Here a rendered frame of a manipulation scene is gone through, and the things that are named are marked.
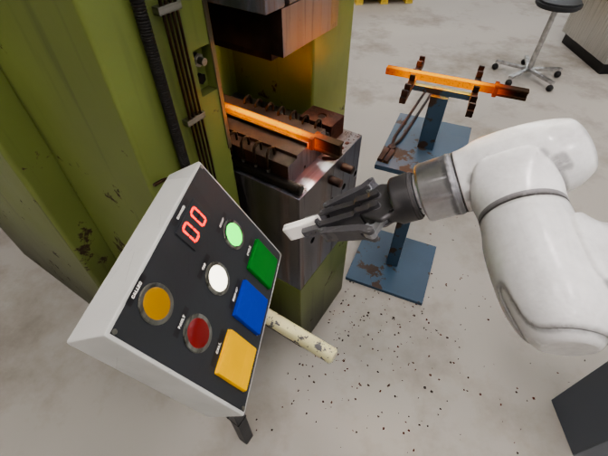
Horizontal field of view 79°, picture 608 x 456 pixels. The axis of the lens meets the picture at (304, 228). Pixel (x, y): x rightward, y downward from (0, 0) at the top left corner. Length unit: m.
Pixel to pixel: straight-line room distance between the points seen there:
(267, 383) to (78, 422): 0.76
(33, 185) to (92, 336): 0.80
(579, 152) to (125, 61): 0.70
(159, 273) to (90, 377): 1.41
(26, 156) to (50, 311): 1.14
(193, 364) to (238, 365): 0.09
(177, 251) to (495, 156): 0.46
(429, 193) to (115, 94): 0.56
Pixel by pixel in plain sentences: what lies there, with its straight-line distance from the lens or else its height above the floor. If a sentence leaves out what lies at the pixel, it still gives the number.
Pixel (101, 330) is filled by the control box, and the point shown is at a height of 1.20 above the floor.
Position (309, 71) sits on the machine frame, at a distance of 1.29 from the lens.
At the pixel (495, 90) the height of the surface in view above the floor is 1.03.
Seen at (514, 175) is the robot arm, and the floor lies 1.32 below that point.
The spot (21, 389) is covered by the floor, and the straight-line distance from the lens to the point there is 2.07.
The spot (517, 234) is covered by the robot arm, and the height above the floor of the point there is 1.30.
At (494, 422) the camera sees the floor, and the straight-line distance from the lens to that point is 1.82.
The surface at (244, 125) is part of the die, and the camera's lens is 1.18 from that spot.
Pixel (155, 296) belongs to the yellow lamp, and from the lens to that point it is 0.55.
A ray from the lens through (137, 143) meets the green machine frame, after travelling 0.82.
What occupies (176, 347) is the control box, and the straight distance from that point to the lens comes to 0.57.
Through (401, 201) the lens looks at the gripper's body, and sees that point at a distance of 0.55.
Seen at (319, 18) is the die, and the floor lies 1.31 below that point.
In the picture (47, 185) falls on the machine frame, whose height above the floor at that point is 0.91.
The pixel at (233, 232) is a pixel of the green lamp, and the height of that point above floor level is 1.09.
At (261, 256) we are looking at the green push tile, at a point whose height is 1.02.
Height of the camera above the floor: 1.60
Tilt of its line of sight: 47 degrees down
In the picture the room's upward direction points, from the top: straight up
